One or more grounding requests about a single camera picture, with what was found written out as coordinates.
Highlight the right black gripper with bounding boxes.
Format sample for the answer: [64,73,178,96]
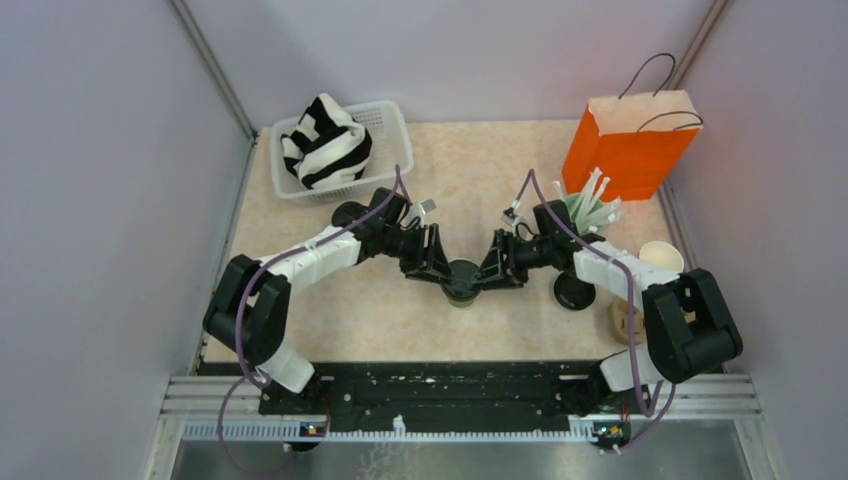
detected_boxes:
[471,228,554,291]

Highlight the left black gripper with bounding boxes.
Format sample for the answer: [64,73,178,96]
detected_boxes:
[381,222,456,284]

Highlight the green paper coffee cup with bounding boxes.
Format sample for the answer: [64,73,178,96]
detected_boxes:
[331,201,370,228]

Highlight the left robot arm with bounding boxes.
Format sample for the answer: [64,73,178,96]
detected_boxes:
[203,187,453,414]

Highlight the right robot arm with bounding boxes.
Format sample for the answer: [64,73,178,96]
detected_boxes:
[472,200,744,412]

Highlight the black lid on table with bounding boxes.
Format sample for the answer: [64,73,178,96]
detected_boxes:
[553,273,596,311]

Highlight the green straw holder cup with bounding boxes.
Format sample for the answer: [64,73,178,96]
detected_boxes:
[564,193,609,235]

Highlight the white wrapped straws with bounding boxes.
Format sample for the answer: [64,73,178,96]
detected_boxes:
[553,168,624,228]

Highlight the cardboard cup carrier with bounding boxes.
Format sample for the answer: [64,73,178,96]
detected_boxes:
[608,298,647,345]

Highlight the white plastic basket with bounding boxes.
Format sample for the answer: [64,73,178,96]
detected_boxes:
[268,100,414,205]

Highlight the stack of paper cups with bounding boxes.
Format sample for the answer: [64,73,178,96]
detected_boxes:
[638,240,685,273]

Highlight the black white striped cloth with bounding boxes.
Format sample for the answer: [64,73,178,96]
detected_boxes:
[279,93,373,190]

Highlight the orange paper bag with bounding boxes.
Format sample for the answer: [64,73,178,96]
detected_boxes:
[561,52,705,202]

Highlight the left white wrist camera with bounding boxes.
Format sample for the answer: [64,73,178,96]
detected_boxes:
[404,198,436,229]

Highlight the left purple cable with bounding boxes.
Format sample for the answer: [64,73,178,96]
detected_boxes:
[217,164,412,480]

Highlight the purple cable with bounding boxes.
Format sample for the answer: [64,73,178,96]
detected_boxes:
[217,164,412,480]
[513,168,677,453]

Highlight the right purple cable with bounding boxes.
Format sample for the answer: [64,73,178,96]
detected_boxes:
[513,168,677,453]

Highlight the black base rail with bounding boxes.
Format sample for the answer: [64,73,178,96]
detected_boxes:
[259,360,653,434]

